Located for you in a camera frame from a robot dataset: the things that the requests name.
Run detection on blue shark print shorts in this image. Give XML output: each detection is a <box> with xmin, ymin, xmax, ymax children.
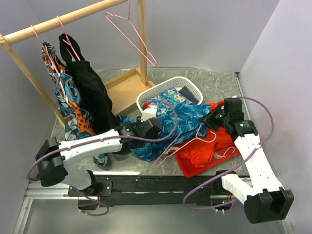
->
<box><xmin>132</xmin><ymin>104</ymin><xmax>211</xmax><ymax>161</ymax></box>

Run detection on pink wire hanger front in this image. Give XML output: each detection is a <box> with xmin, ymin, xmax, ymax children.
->
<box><xmin>152</xmin><ymin>125</ymin><xmax>216</xmax><ymax>168</ymax></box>

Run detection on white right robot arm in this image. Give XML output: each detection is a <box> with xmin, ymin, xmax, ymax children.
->
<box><xmin>200</xmin><ymin>97</ymin><xmax>294</xmax><ymax>224</ymax></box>

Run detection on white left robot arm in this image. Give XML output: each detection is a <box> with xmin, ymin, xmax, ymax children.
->
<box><xmin>36</xmin><ymin>117</ymin><xmax>162</xmax><ymax>196</ymax></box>

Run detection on blue floral shorts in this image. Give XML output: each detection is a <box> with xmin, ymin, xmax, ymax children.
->
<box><xmin>147</xmin><ymin>87</ymin><xmax>192</xmax><ymax>116</ymax></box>

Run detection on black sport shorts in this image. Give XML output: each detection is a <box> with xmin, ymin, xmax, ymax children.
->
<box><xmin>58</xmin><ymin>34</ymin><xmax>120</xmax><ymax>135</ymax></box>

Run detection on orange blue patterned shorts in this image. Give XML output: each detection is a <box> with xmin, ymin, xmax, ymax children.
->
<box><xmin>41</xmin><ymin>42</ymin><xmax>97</xmax><ymax>141</ymax></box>

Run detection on dark navy folded garment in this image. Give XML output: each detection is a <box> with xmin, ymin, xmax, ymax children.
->
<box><xmin>179</xmin><ymin>86</ymin><xmax>199</xmax><ymax>105</ymax></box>

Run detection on wooden clothes rack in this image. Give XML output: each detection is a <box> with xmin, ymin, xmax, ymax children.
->
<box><xmin>0</xmin><ymin>0</ymin><xmax>156</xmax><ymax>129</ymax></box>

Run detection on white perforated plastic basket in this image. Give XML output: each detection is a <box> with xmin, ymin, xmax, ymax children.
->
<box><xmin>136</xmin><ymin>77</ymin><xmax>203</xmax><ymax>111</ymax></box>

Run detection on red plastic tray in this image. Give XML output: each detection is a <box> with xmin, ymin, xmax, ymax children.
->
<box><xmin>175</xmin><ymin>138</ymin><xmax>234</xmax><ymax>178</ymax></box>

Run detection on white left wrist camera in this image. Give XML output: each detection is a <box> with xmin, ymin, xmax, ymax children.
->
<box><xmin>140</xmin><ymin>102</ymin><xmax>157</xmax><ymax>122</ymax></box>

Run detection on empty pink wire hanger rear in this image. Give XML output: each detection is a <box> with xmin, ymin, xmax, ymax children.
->
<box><xmin>104</xmin><ymin>0</ymin><xmax>157</xmax><ymax>67</ymax></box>

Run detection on pink wire hanger with black shorts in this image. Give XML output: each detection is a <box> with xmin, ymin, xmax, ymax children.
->
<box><xmin>57</xmin><ymin>16</ymin><xmax>82</xmax><ymax>61</ymax></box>

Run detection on pink wire hanger far left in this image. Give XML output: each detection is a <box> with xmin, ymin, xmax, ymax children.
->
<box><xmin>30</xmin><ymin>25</ymin><xmax>59</xmax><ymax>73</ymax></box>

